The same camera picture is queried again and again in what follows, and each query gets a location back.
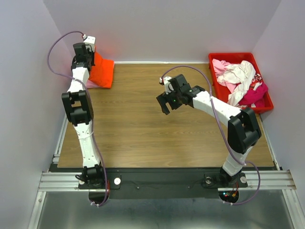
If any magenta garment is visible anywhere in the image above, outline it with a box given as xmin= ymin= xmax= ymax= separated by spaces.
xmin=239 ymin=83 xmax=268 ymax=108

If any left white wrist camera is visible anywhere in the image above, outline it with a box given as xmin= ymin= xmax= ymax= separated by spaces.
xmin=82 ymin=34 xmax=96 ymax=52

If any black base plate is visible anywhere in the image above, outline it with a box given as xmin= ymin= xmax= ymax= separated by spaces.
xmin=39 ymin=168 xmax=247 ymax=202

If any aluminium rail frame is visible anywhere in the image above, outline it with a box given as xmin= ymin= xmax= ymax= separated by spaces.
xmin=27 ymin=89 xmax=297 ymax=229

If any folded pink t-shirt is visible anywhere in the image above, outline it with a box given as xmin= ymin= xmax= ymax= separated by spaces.
xmin=86 ymin=80 xmax=99 ymax=89

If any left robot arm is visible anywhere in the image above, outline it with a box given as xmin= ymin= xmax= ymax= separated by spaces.
xmin=61 ymin=42 xmax=106 ymax=189

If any red plastic bin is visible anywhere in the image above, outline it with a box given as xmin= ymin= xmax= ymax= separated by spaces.
xmin=208 ymin=52 xmax=274 ymax=114

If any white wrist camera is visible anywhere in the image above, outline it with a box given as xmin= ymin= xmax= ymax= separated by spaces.
xmin=82 ymin=34 xmax=96 ymax=52
xmin=159 ymin=76 xmax=173 ymax=94

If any white garment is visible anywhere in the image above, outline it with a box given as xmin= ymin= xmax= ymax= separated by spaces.
xmin=216 ymin=60 xmax=263 ymax=107

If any orange t-shirt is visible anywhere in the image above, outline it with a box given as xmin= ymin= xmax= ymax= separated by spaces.
xmin=88 ymin=52 xmax=114 ymax=89

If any light pink garment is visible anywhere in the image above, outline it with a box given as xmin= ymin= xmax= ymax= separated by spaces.
xmin=212 ymin=59 xmax=231 ymax=76

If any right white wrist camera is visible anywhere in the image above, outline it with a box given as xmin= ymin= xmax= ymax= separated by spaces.
xmin=159 ymin=76 xmax=173 ymax=94

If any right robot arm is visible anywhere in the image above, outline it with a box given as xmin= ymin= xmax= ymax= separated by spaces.
xmin=156 ymin=74 xmax=262 ymax=186

